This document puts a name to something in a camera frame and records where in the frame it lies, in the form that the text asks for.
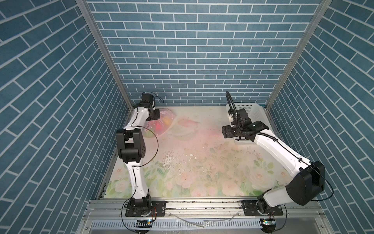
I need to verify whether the pink plastic bag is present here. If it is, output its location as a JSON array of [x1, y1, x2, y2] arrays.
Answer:
[[142, 108, 176, 138]]

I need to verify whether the white perforated plastic basket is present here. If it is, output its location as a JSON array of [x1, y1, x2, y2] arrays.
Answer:
[[235, 102, 272, 130]]

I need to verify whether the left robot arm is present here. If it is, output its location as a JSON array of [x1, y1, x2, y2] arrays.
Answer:
[[116, 107, 160, 212]]

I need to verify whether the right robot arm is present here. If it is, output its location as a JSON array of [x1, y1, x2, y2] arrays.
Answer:
[[222, 121, 326, 215]]

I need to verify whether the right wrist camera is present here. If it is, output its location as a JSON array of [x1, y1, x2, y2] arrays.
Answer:
[[228, 115, 234, 126]]

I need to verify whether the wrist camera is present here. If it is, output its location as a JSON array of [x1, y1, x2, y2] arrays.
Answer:
[[228, 115, 234, 126], [139, 93, 155, 108]]

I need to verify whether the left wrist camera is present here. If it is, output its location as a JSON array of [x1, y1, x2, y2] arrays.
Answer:
[[139, 93, 155, 108]]

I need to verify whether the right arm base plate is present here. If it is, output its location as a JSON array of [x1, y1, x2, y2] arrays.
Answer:
[[240, 200, 283, 216]]

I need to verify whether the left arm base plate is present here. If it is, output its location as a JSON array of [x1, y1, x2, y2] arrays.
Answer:
[[125, 200, 167, 217]]

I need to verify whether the aluminium front rail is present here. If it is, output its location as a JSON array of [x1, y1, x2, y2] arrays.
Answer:
[[83, 197, 324, 219]]

